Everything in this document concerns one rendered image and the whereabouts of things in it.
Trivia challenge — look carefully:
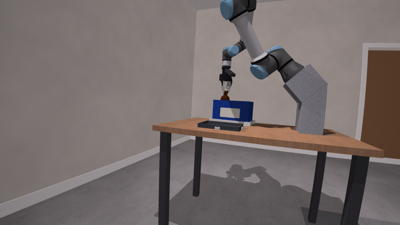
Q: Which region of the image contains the blue plastic crate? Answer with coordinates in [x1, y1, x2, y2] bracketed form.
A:
[212, 100, 253, 122]

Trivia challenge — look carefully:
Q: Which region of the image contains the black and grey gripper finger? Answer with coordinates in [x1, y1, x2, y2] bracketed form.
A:
[221, 77, 226, 93]
[226, 78, 232, 93]

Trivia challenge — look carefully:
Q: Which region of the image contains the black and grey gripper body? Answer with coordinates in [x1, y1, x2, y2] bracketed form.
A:
[219, 66, 231, 81]

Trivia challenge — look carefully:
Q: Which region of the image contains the brown glass bottle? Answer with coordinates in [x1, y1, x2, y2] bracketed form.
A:
[221, 91, 230, 100]

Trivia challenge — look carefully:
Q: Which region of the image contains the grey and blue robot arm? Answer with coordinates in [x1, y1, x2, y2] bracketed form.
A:
[220, 0, 305, 83]

